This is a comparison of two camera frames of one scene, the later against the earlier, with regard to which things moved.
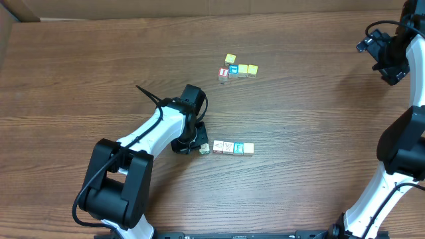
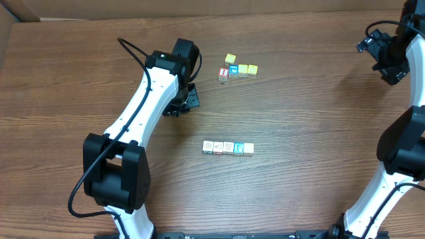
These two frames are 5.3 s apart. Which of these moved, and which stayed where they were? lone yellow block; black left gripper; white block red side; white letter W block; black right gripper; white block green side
Moved: black left gripper; white block green side
Stayed: black right gripper; lone yellow block; white letter W block; white block red side
